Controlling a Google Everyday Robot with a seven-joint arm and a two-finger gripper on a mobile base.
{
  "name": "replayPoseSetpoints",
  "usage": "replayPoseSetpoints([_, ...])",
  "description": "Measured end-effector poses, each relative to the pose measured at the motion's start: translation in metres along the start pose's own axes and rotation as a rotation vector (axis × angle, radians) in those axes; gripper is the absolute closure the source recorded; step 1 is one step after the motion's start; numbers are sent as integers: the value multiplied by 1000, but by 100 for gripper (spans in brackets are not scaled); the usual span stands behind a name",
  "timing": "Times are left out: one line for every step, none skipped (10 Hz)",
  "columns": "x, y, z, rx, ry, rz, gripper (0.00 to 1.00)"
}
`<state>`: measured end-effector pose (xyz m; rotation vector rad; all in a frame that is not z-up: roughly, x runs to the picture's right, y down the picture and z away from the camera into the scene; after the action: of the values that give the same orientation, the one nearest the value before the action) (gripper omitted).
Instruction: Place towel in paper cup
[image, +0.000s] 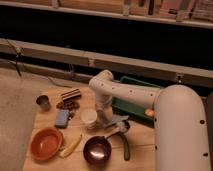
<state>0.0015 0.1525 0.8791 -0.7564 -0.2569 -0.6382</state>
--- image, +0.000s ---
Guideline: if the green cucumber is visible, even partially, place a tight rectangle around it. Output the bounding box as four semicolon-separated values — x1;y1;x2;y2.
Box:
118;133;131;161

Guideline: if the green tray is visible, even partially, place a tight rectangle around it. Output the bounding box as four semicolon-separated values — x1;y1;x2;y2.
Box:
112;76;158;128

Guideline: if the white paper cup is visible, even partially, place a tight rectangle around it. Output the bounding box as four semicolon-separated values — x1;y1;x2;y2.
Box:
81;109;97;129

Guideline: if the wooden board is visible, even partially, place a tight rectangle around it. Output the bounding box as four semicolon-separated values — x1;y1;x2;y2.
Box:
23;87;155;171

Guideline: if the small metal cup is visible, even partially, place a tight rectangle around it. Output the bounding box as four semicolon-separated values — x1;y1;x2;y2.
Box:
36;95;51;112

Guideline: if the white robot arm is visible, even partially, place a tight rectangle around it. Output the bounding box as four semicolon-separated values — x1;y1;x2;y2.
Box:
89;70;213;171

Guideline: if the dark maroon bowl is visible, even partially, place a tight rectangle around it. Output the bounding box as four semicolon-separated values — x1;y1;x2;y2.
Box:
83;136;112;165

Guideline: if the orange bowl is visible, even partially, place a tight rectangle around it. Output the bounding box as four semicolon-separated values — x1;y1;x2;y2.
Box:
30;127;63;161

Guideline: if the orange fruit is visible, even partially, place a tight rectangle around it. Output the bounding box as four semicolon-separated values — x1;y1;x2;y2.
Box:
145;109;155;117

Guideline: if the striped chocolate bar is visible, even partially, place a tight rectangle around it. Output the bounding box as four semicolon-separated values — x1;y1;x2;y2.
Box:
61;89;81;101

